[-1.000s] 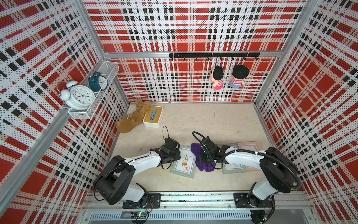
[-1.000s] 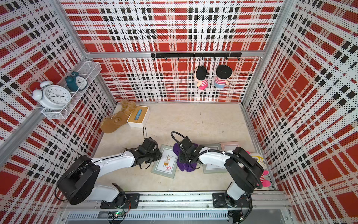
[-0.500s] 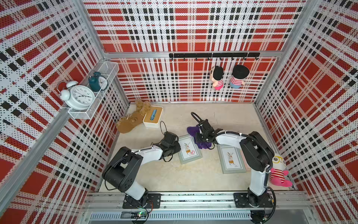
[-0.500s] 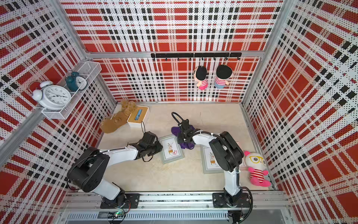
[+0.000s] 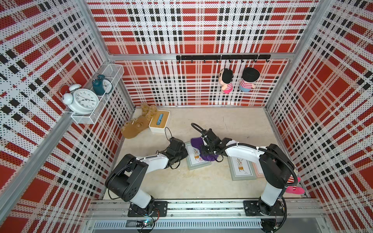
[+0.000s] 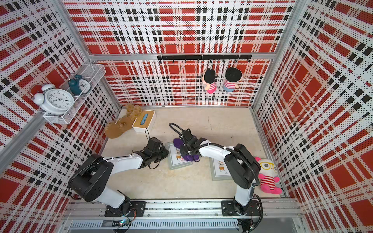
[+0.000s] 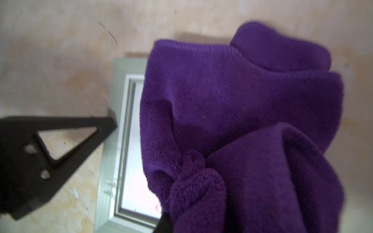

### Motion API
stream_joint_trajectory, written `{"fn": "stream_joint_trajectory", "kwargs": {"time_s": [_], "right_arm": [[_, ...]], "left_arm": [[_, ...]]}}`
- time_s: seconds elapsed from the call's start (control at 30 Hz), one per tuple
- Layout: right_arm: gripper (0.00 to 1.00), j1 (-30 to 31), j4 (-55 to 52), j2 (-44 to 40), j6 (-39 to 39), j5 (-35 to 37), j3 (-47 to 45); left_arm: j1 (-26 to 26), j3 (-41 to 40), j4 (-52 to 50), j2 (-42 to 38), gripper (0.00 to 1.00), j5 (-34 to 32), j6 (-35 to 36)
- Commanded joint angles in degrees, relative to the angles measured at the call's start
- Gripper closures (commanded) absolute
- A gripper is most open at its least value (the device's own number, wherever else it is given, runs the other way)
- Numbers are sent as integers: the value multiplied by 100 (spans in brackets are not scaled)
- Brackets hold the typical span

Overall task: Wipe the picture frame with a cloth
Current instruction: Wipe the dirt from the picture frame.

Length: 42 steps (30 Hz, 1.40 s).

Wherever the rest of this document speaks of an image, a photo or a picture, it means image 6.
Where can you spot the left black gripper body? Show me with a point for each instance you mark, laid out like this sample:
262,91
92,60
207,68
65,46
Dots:
159,156

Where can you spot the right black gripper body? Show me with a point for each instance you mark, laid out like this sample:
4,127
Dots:
185,149

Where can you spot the purple microfiber cloth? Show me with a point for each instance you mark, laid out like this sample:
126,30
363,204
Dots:
178,143

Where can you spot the green frame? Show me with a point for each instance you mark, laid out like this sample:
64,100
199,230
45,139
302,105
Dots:
175,160
219,170

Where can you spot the pink object behind right arm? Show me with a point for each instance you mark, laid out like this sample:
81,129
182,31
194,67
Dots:
268,176

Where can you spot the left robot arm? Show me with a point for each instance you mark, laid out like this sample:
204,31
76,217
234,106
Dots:
90,180

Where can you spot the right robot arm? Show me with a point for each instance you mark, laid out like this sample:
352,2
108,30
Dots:
241,165

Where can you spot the white box wooden lid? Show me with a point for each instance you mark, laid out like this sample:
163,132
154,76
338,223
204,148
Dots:
141,129

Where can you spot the blue object on box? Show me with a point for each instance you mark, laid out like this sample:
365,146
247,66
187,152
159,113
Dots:
144,119

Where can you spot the brown plush toy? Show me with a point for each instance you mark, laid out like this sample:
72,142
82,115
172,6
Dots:
116,128

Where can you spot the doll pink striped shirt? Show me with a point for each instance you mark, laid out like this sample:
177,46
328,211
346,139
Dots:
208,78

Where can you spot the doll blue pants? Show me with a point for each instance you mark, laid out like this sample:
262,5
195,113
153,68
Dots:
232,77

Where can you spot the green circuit board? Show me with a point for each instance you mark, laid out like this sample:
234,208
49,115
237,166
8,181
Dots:
120,223

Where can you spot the teal alarm clock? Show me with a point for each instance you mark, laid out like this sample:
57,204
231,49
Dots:
78,85

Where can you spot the white alarm clock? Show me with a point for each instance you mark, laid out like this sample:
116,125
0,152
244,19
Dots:
54,100

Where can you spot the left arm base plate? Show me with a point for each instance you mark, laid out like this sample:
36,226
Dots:
128,208

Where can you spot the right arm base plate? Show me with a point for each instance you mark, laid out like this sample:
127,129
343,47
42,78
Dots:
233,208

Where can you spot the black hook rail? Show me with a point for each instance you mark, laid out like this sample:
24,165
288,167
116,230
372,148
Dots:
204,57

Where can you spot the white wire shelf basket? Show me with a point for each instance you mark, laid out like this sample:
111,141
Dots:
91,72

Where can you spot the aluminium front rail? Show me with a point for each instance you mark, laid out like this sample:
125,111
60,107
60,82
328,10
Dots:
187,208

